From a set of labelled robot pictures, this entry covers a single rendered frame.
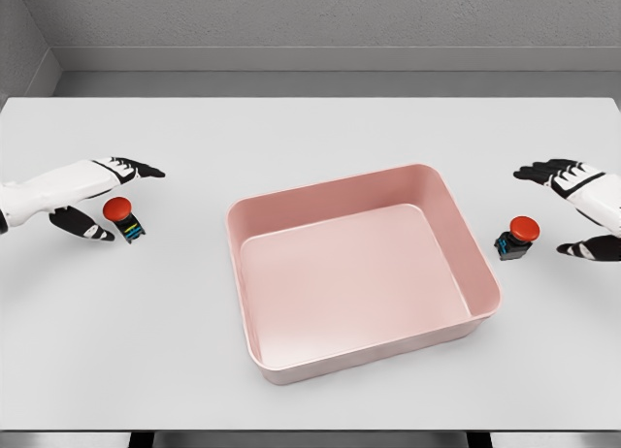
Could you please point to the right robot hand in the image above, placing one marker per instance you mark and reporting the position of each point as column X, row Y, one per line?
column 589, row 196

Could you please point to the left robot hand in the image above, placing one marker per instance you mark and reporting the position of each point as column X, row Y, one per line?
column 80, row 179

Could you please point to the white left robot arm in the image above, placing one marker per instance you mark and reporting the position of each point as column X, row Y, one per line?
column 17, row 203

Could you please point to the pink plastic basket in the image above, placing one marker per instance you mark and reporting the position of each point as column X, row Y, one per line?
column 359, row 268

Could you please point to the red button industrial switch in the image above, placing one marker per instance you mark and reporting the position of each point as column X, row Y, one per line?
column 518, row 235
column 123, row 216

